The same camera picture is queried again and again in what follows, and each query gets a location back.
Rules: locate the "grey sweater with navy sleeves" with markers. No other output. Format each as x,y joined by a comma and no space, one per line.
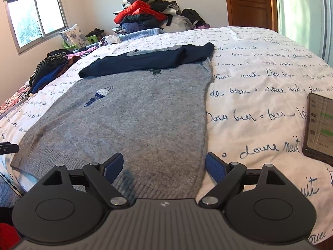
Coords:
130,109

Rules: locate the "pile of clothes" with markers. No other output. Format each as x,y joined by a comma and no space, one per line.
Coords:
140,20

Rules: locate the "clear plastic bag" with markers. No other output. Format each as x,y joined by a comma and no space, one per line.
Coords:
182,22

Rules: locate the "stack of folded clothes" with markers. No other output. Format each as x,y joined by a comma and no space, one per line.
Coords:
49,73

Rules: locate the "purple bag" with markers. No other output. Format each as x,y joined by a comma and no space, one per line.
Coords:
203,26

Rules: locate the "white patterned cloth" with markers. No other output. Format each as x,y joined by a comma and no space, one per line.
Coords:
111,39

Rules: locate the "floral cushion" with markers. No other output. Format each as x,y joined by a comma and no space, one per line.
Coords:
75,36

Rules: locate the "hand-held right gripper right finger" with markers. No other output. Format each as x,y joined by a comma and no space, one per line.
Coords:
216,168

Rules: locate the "smartphone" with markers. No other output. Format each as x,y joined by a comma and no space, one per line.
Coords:
320,130

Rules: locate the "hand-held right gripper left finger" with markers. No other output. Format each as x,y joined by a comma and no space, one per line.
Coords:
114,168

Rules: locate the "red puffer jacket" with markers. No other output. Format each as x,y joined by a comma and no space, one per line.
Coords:
135,9

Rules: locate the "black backpack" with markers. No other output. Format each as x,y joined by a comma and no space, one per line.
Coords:
191,14

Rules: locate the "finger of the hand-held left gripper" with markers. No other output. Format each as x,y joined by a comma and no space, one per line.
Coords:
9,148

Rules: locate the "window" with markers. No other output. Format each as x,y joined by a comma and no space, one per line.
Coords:
28,20

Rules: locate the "red floral cloth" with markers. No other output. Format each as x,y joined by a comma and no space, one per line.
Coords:
13,100

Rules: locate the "wooden door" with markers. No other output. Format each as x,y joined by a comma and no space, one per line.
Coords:
249,5

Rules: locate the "frosted glass sliding door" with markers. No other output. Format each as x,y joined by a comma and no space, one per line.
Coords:
299,13

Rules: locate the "light blue knitted blanket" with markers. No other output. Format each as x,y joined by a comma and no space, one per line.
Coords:
145,32

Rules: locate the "purple cloth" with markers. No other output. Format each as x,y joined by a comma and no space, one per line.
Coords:
83,53

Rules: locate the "green plastic chair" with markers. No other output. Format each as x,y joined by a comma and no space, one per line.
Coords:
92,39

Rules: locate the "black bag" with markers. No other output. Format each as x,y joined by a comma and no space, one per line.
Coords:
96,32

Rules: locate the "white script printed blanket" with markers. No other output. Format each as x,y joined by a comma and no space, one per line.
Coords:
260,83

